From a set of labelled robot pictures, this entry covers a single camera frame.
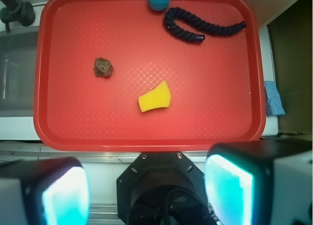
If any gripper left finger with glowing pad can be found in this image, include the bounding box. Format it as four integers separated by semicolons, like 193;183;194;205
0;157;91;225

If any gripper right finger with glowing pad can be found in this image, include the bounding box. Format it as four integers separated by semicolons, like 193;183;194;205
204;139;313;225

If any brown rock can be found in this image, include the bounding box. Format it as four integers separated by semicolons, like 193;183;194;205
93;57;113;77

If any blue sponge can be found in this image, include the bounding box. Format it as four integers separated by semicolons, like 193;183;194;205
264;81;286;116

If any red plastic tray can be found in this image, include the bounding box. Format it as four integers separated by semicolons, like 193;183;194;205
34;0;266;152

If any yellow sponge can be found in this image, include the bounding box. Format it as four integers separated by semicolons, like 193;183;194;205
138;81;172;113

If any steel sink basin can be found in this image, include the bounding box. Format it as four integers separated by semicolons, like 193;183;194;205
0;31;38;117

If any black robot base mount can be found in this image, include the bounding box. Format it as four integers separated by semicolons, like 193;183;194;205
116;152;217;225

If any dark navy rope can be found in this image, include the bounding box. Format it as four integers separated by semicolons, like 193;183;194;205
163;7;247;44

